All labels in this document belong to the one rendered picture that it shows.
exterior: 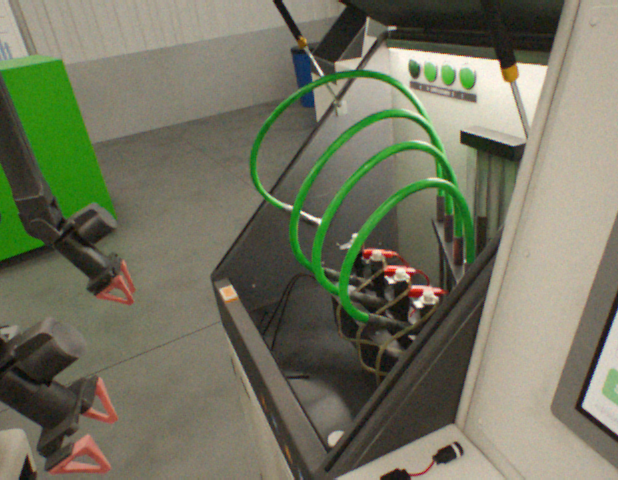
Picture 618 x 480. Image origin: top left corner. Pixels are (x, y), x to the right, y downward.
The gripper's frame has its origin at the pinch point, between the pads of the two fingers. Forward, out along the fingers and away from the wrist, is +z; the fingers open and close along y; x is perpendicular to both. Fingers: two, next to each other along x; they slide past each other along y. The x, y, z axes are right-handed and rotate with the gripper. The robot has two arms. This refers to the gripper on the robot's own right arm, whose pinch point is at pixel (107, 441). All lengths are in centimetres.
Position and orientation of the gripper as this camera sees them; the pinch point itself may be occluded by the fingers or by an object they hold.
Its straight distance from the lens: 89.2
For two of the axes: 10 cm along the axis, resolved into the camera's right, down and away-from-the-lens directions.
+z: 5.5, 6.8, 4.8
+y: -2.4, -4.2, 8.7
